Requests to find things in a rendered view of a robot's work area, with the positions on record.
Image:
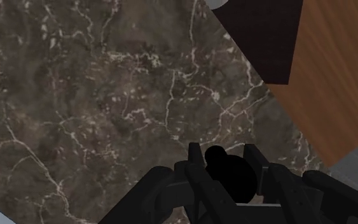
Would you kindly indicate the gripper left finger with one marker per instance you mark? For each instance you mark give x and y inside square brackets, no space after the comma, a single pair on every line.
[154,198]

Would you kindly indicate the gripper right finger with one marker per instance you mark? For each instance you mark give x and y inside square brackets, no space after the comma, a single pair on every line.
[293,192]

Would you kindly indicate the black round object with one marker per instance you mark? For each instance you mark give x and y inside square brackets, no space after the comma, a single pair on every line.
[231,178]

